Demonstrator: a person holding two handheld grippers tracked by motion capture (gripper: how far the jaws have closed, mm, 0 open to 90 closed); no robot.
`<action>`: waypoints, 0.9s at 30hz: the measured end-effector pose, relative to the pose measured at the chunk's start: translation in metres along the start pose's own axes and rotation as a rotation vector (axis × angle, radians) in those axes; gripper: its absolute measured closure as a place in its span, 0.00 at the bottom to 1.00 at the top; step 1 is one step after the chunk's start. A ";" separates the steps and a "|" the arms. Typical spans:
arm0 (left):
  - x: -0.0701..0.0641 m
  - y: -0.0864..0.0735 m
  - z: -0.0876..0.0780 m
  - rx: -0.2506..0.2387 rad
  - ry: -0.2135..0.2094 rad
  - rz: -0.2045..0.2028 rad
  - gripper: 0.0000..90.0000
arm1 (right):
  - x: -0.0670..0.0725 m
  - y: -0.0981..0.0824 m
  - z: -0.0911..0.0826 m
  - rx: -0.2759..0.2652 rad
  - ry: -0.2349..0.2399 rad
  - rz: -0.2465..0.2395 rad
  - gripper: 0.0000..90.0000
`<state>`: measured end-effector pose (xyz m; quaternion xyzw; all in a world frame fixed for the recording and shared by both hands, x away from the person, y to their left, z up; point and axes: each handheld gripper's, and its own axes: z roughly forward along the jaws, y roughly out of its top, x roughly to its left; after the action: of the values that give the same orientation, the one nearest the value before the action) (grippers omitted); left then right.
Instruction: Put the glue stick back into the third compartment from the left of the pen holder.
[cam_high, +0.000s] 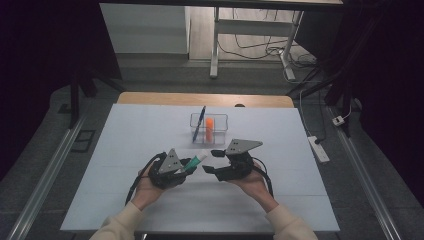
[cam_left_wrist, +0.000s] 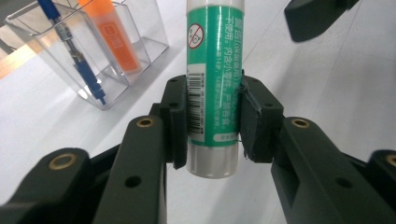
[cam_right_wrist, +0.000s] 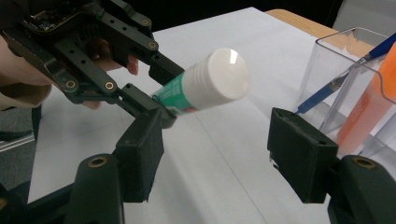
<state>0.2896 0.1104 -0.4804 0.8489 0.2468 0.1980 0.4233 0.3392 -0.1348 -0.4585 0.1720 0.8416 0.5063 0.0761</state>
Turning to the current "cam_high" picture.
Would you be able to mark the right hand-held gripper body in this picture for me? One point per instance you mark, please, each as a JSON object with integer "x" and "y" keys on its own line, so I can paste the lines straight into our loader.
{"x": 235, "y": 166}

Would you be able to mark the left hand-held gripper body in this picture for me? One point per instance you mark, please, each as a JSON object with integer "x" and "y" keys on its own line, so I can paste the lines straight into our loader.
{"x": 166, "y": 175}

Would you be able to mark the green and white glue stick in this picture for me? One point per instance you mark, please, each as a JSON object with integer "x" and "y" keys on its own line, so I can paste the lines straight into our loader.
{"x": 195, "y": 162}

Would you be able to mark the clear plastic organizer box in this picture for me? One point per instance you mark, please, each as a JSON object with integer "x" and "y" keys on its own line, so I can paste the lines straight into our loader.
{"x": 220, "y": 133}

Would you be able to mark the orange highlighter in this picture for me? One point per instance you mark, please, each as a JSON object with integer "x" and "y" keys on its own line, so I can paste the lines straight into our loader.
{"x": 209, "y": 128}

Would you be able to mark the blue pen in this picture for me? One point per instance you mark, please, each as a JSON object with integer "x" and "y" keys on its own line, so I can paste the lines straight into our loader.
{"x": 199, "y": 123}

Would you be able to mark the person's left hand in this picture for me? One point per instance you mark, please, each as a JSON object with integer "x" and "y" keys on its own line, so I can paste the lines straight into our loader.
{"x": 146, "y": 193}

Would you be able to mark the person's right hand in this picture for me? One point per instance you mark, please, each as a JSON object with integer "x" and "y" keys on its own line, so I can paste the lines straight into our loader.
{"x": 256, "y": 186}

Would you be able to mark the white table cover sheet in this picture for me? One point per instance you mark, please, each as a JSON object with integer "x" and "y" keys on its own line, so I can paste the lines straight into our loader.
{"x": 216, "y": 206}

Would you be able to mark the white power strip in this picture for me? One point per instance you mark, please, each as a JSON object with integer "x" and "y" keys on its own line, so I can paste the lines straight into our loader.
{"x": 319, "y": 150}

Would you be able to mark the small white adapter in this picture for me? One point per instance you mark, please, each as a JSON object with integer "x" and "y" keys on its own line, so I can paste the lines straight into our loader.
{"x": 338, "y": 120}

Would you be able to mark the white cabinet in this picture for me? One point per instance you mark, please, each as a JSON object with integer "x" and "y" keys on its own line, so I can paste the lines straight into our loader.
{"x": 146, "y": 30}

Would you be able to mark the dark curtain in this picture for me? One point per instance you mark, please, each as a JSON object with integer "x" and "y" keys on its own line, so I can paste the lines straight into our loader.
{"x": 33, "y": 83}
{"x": 393, "y": 83}

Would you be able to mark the aluminium floor rail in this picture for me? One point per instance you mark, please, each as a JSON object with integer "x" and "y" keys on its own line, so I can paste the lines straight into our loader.
{"x": 366, "y": 186}
{"x": 49, "y": 173}

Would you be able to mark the white desk frame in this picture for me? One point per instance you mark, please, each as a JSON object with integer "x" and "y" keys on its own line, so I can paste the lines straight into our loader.
{"x": 253, "y": 27}

